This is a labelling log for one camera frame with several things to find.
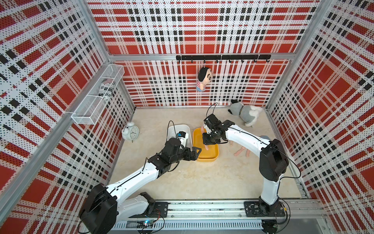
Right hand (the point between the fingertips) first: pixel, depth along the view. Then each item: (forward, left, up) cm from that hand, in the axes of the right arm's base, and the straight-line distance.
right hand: (206, 141), depth 88 cm
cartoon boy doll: (+33, +1, +23) cm, 40 cm away
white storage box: (+14, +23, -6) cm, 27 cm away
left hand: (-7, +6, +4) cm, 10 cm away
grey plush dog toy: (+24, -32, -2) cm, 40 cm away
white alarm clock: (+8, +50, -1) cm, 51 cm away
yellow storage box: (-5, -3, -7) cm, 9 cm away
